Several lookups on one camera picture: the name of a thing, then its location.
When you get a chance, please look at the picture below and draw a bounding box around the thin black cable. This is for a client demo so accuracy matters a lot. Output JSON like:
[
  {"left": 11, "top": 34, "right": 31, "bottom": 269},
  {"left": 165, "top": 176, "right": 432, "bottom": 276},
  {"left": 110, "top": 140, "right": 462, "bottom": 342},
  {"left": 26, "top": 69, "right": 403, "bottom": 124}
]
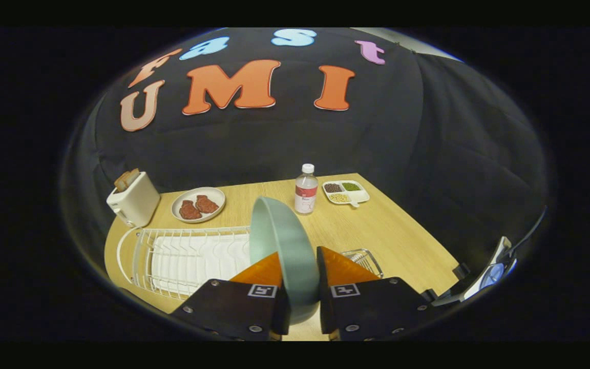
[{"left": 510, "top": 205, "right": 549, "bottom": 254}]

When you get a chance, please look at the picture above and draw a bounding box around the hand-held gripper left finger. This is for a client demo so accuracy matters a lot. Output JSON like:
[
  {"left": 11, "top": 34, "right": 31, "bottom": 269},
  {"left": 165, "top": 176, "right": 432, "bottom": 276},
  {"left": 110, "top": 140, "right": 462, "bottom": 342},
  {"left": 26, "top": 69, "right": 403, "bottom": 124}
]
[{"left": 170, "top": 251, "right": 291, "bottom": 341}]

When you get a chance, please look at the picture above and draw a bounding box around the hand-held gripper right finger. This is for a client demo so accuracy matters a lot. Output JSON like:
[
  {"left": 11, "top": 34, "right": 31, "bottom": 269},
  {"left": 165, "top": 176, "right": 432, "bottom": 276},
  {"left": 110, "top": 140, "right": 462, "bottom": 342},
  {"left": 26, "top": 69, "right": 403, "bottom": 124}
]
[{"left": 317, "top": 246, "right": 436, "bottom": 341}]

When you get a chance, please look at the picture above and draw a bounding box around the cream plate with meat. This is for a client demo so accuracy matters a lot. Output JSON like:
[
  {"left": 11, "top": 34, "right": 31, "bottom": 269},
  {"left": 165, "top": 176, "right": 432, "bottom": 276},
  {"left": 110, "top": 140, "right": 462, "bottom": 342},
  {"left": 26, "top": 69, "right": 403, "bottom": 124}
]
[{"left": 171, "top": 187, "right": 226, "bottom": 224}]

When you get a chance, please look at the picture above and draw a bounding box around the white wire dish rack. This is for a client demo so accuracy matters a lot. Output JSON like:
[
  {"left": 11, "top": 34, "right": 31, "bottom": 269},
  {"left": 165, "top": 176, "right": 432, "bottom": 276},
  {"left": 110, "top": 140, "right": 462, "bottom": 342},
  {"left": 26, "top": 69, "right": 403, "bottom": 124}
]
[{"left": 117, "top": 225, "right": 252, "bottom": 300}]

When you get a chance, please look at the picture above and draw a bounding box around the white divided snack tray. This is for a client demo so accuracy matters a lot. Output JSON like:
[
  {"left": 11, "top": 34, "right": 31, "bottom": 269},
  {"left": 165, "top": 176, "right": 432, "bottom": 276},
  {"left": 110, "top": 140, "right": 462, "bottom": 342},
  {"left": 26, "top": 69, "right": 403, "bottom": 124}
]
[{"left": 322, "top": 180, "right": 370, "bottom": 208}]

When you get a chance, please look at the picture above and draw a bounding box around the clear plastic water bottle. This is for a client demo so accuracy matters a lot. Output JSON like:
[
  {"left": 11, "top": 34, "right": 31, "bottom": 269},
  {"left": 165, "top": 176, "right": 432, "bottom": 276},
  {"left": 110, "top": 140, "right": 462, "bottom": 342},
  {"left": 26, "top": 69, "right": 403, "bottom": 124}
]
[{"left": 294, "top": 163, "right": 319, "bottom": 215}]

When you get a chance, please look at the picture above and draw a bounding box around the red meat piece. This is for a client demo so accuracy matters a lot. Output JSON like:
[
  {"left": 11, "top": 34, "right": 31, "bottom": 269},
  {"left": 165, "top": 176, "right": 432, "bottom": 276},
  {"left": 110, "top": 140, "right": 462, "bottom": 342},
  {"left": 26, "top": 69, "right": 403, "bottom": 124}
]
[
  {"left": 195, "top": 195, "right": 220, "bottom": 214},
  {"left": 179, "top": 200, "right": 202, "bottom": 220}
]

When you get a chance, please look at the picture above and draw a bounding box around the white and blue device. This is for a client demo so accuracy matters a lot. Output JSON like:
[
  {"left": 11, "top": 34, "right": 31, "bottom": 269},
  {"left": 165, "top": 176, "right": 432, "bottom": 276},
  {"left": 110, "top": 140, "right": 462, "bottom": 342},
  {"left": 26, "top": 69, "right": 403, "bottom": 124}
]
[{"left": 449, "top": 236, "right": 518, "bottom": 303}]

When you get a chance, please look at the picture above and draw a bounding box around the white toaster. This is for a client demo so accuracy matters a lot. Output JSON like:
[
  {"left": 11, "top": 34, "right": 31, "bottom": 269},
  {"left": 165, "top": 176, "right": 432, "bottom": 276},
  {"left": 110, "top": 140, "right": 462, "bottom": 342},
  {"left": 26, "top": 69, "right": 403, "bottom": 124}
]
[{"left": 107, "top": 171, "right": 161, "bottom": 228}]

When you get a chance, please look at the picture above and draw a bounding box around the light green plate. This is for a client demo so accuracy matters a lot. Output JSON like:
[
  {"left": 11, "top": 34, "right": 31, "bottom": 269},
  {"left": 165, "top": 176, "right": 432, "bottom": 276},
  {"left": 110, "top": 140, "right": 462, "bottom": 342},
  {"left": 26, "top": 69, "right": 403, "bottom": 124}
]
[{"left": 249, "top": 196, "right": 321, "bottom": 325}]

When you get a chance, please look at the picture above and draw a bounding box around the black backdrop cloth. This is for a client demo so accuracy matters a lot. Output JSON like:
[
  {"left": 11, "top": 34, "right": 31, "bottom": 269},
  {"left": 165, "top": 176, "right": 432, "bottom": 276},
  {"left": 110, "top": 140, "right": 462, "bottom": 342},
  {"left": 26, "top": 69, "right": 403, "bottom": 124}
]
[{"left": 62, "top": 28, "right": 549, "bottom": 277}]

